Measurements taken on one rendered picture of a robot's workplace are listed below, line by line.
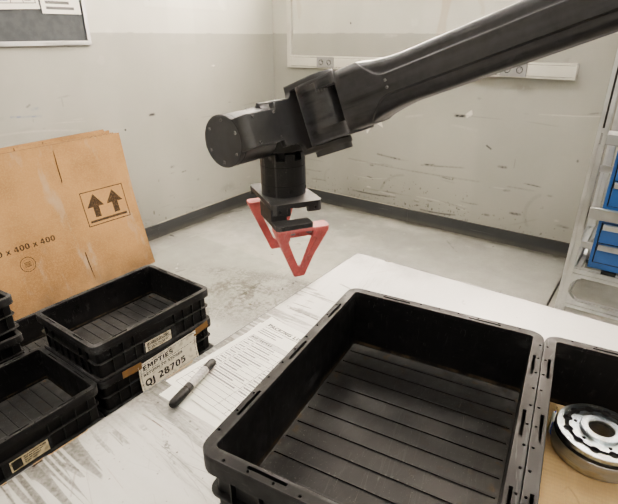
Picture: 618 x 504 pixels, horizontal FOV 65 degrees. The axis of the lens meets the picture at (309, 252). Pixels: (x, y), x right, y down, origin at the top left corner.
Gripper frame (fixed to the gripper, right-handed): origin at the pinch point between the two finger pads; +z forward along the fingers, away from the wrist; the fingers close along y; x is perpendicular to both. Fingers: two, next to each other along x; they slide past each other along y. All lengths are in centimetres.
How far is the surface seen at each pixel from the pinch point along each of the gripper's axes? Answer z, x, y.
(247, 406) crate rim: 11.0, -10.2, 14.4
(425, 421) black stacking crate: 21.6, 14.2, 15.2
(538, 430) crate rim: 11.6, 17.9, 29.5
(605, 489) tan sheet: 21.7, 27.5, 32.3
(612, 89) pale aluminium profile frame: -5, 171, -89
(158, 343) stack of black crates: 53, -18, -68
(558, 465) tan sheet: 21.7, 25.2, 27.7
